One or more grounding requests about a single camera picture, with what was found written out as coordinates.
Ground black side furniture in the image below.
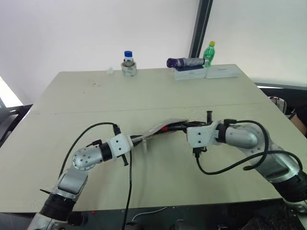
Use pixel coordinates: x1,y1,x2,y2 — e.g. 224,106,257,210
0,95,34,147

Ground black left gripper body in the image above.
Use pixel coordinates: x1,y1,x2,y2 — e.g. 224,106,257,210
112,124,135,167

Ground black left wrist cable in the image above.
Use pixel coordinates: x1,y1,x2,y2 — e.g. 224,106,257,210
121,150,134,230

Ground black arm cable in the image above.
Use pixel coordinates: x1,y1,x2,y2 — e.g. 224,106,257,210
195,119,304,176
59,122,118,179

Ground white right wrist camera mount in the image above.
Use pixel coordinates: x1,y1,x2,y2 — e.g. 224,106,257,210
186,121,223,148

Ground dark grey wall pillar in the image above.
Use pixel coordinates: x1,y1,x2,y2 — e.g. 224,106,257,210
188,0,214,59

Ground green bottle yellow cap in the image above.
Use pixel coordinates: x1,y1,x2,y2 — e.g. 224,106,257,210
203,41,216,68

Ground white box blue lid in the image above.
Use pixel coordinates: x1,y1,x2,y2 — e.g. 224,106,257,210
172,65,208,81

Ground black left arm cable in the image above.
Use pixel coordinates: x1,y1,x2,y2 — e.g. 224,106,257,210
59,122,118,179

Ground flat white box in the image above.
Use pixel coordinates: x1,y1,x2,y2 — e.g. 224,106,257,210
205,65,241,80

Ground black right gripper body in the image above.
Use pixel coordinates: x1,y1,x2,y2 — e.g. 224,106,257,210
186,110,214,157

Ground thin white wire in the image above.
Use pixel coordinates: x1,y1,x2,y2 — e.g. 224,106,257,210
131,206,168,221

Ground white tape roll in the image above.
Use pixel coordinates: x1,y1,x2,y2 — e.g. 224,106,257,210
120,60,138,78

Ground black side desk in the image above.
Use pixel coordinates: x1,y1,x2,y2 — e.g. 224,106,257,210
254,82,307,115

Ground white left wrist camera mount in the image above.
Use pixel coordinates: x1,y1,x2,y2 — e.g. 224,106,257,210
106,134,134,161

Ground blue cap clear bottle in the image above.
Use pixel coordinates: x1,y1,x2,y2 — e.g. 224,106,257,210
123,50,134,67

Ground dark rounded knob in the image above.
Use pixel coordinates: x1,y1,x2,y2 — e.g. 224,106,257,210
172,218,193,230

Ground grey grid mesh pouch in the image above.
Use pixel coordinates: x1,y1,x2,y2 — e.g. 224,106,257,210
138,117,190,143

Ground white device red wires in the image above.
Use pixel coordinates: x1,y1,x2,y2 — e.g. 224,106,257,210
269,95,288,116

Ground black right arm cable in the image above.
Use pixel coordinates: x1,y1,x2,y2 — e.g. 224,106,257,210
195,119,304,176

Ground purple grey folded umbrella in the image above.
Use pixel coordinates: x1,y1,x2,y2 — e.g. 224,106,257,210
166,57,210,69

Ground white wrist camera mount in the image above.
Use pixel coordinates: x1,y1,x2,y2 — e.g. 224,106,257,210
106,134,134,161
186,121,223,148

